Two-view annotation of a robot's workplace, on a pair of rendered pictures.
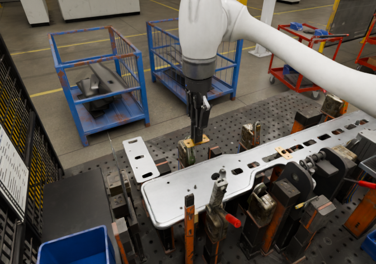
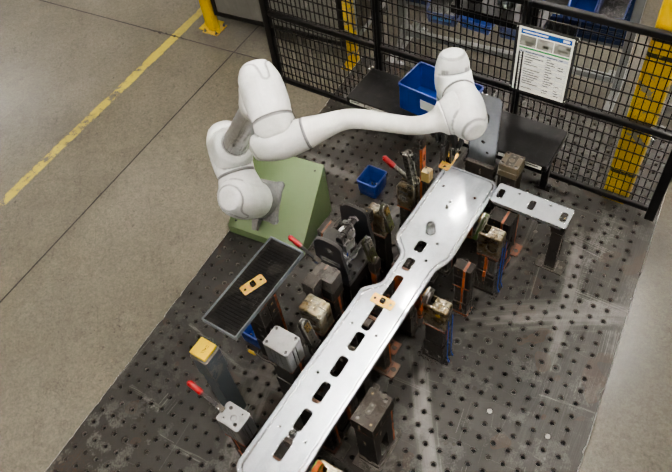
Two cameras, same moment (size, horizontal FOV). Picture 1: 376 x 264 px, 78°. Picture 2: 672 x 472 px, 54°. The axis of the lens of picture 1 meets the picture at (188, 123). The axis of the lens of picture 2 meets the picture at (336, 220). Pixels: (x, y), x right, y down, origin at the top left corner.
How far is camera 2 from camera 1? 2.40 m
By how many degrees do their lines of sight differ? 90
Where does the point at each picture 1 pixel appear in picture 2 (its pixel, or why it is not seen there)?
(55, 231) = (509, 119)
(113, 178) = (513, 158)
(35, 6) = not seen: outside the picture
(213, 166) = (447, 237)
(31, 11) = not seen: outside the picture
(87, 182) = (537, 151)
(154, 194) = (474, 182)
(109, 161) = (621, 263)
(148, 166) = (510, 201)
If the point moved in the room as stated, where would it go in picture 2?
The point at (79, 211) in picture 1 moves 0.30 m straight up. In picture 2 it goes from (510, 135) to (519, 74)
